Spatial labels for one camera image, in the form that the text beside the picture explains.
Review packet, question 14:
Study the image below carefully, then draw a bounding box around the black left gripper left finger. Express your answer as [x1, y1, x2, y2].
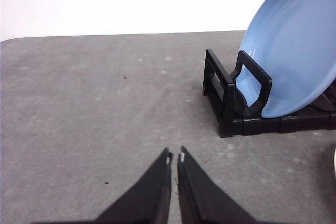
[32, 148, 173, 224]

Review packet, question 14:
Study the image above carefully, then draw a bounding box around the black plastic dish rack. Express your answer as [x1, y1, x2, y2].
[203, 49, 336, 137]

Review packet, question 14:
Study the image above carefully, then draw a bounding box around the blue plate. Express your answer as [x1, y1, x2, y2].
[236, 0, 336, 118]

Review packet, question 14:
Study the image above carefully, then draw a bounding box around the white plate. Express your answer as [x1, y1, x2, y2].
[334, 149, 336, 176]

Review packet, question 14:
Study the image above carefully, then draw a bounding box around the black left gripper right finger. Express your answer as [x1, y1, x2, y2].
[177, 147, 260, 224]

